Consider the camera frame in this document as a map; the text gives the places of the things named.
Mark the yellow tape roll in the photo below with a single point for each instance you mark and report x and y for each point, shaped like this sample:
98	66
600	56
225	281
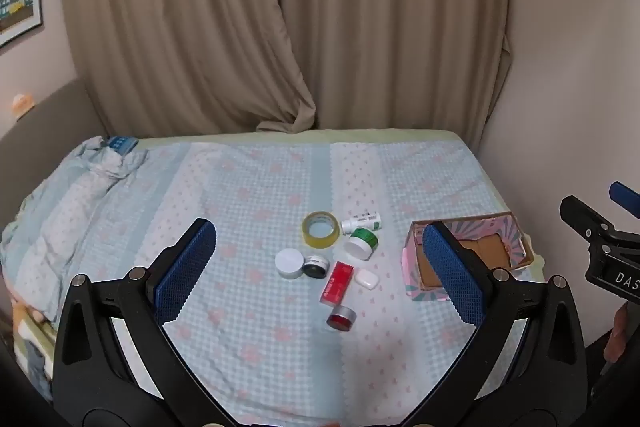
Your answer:
320	231

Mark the black and white jar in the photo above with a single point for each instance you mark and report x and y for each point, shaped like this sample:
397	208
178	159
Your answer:
316	266

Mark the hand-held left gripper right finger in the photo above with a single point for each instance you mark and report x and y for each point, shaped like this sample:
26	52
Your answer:
452	274

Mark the crumpled light blue blanket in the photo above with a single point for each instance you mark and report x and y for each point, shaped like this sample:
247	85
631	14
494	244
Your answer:
65	217

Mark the checked pink-bow bed sheet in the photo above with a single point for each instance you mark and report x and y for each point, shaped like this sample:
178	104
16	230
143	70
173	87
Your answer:
260	187

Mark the beige curtain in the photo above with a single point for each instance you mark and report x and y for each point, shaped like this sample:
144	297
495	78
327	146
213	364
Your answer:
175	17
400	17

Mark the grey-brown padded headboard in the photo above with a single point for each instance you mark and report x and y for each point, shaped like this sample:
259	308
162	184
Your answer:
55	132

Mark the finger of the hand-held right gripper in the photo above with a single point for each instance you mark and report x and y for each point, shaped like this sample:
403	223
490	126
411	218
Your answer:
585	217
624	196

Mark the small white case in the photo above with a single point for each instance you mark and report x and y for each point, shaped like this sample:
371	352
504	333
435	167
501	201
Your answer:
366	278

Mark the white plastic bottle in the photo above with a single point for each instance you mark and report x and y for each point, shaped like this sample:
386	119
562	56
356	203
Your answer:
361	222

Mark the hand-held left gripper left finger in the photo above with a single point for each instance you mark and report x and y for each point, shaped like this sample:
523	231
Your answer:
185	267

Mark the person's right hand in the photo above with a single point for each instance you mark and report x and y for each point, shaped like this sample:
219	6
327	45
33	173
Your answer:
620	332

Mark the green and white jar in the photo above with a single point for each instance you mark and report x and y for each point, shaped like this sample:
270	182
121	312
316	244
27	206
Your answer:
361	243

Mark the red and silver tin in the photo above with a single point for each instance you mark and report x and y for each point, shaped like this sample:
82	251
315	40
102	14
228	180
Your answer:
341	318

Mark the red rectangular box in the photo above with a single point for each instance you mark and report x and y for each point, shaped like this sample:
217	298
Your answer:
337	289

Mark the pink patterned cardboard box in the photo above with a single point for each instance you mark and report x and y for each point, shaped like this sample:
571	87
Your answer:
492	252

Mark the patterned cloth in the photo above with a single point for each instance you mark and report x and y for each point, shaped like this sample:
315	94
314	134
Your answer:
27	337

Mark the blue packet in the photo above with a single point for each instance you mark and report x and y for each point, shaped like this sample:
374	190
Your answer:
121	144

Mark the small peach object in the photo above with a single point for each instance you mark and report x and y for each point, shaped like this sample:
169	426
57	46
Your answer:
22	103

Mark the white round jar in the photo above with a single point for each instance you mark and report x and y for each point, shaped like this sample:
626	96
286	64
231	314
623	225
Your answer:
289	263

